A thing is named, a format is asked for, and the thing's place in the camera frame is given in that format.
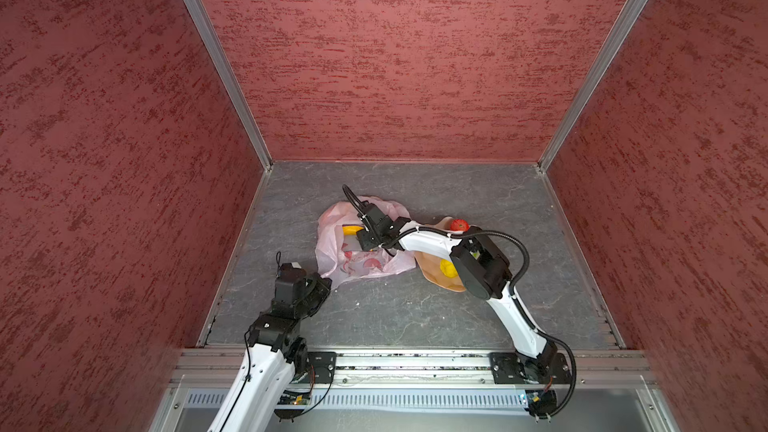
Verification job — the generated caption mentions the yellow fake banana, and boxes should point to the yellow fake banana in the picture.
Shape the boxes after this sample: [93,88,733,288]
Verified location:
[342,225,365,236]

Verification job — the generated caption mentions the pink plastic bag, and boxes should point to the pink plastic bag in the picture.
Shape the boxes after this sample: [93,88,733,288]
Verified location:
[315,201,416,289]

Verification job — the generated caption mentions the yellow fake lemon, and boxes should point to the yellow fake lemon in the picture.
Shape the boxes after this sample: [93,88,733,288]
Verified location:
[439,259,458,279]

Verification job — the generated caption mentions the red fake fruit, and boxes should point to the red fake fruit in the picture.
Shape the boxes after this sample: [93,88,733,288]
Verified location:
[450,219,470,232]

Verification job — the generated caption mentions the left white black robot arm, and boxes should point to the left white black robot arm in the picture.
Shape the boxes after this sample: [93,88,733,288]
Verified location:
[209,263,332,431]

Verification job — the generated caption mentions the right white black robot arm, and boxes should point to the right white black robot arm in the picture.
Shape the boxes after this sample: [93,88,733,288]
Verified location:
[351,199,558,383]

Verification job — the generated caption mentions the left small circuit board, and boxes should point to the left small circuit board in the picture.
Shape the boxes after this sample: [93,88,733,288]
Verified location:
[278,390,313,408]

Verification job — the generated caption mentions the small circuit board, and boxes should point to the small circuit board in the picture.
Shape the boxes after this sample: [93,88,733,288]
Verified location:
[525,390,558,420]
[278,390,313,408]

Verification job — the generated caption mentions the right small circuit board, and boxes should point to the right small circuit board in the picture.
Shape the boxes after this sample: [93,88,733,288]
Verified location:
[525,390,558,420]

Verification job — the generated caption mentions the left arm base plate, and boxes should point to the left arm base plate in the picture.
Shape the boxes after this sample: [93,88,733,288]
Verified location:
[299,351,338,385]

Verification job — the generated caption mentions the white slotted cable duct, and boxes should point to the white slotted cable duct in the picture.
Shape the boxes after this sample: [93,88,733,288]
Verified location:
[179,388,541,416]

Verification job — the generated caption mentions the aluminium front rail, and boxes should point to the aluminium front rail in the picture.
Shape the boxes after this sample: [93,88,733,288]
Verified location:
[170,347,658,390]

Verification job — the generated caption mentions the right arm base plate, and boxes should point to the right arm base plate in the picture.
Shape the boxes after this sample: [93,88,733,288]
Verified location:
[489,352,572,386]

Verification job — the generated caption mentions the left aluminium corner post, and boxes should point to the left aluminium corner post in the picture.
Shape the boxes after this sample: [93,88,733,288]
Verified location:
[183,0,274,172]

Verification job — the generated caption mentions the aluminium corner post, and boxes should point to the aluminium corner post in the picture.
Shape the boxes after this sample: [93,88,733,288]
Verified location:
[538,0,649,174]
[183,0,274,172]

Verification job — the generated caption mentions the right aluminium corner post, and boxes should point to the right aluminium corner post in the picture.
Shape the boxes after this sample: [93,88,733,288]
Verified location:
[538,0,649,174]

